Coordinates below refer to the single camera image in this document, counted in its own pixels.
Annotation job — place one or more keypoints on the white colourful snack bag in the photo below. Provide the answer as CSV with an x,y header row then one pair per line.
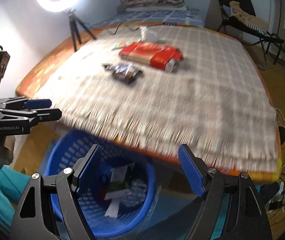
x,y
131,197

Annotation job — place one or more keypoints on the black folding chair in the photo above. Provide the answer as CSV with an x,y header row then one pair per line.
x,y
219,18

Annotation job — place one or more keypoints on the dark purple snack wrapper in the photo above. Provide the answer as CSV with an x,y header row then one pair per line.
x,y
124,72

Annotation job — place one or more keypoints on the blue plastic laundry basket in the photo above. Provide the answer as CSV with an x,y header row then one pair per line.
x,y
75,145

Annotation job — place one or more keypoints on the teal orange candy wrapper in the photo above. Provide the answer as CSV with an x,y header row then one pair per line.
x,y
124,44

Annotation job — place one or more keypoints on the teal cloth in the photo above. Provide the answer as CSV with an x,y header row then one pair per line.
x,y
12,185

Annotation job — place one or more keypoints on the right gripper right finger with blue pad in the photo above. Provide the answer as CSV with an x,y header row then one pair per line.
x,y
194,169

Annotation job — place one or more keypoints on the beige plaid fringed blanket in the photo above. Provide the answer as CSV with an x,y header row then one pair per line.
x,y
170,89

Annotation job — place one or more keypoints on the red paper box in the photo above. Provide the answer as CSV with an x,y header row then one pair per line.
x,y
158,56

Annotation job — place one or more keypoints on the black tripod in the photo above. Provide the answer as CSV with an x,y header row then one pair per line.
x,y
74,21

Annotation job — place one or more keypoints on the blue checkered bed sheet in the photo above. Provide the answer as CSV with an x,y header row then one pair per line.
x,y
187,16

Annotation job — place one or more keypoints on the green white milk carton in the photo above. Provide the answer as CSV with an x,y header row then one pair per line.
x,y
121,178

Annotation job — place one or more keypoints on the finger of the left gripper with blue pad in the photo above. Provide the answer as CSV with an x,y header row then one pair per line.
x,y
37,104
47,114

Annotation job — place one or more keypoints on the tan clothes on chair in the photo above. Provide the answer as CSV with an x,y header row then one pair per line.
x,y
247,19

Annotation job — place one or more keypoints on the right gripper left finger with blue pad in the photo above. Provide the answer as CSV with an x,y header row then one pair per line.
x,y
85,169

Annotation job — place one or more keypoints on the clear plastic wrapper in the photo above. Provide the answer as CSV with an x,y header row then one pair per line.
x,y
150,35

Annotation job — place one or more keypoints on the black power strip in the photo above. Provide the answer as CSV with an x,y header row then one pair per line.
x,y
278,200

